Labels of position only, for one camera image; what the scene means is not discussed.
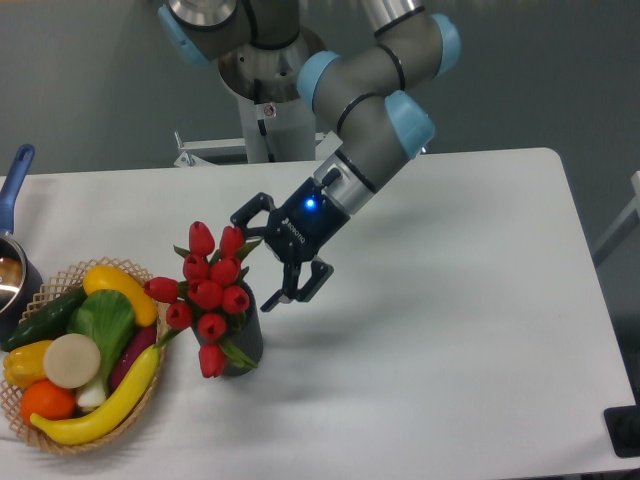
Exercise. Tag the red tulip bouquet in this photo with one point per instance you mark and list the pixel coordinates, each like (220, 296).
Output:
(210, 271)

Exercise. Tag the yellow banana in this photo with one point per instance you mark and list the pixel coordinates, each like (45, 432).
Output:
(111, 413)

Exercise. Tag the white frame at right edge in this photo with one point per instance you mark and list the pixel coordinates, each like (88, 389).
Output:
(620, 228)

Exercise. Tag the beige round disc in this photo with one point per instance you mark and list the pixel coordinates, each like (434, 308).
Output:
(71, 361)

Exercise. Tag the yellow squash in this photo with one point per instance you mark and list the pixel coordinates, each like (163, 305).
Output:
(106, 277)

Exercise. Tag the purple sweet potato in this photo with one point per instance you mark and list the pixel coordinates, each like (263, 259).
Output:
(141, 340)

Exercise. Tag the green cucumber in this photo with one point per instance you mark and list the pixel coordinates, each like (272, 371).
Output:
(47, 323)

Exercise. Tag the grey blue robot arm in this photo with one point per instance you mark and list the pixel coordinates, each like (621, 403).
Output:
(286, 82)

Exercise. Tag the blue handled saucepan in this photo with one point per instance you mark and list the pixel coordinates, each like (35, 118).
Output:
(20, 280)

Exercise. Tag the green bok choy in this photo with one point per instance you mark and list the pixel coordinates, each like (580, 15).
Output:
(107, 318)

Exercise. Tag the orange fruit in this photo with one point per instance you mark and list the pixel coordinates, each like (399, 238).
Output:
(47, 400)

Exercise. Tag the black device at table corner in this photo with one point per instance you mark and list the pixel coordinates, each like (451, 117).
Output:
(623, 428)

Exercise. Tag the yellow bell pepper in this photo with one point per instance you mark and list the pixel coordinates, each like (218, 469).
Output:
(24, 366)

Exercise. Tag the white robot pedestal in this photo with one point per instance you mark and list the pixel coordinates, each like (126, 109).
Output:
(277, 132)

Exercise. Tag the dark grey ribbed vase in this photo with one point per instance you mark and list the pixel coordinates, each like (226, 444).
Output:
(231, 345)

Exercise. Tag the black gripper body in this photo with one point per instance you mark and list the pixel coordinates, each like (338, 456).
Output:
(297, 230)

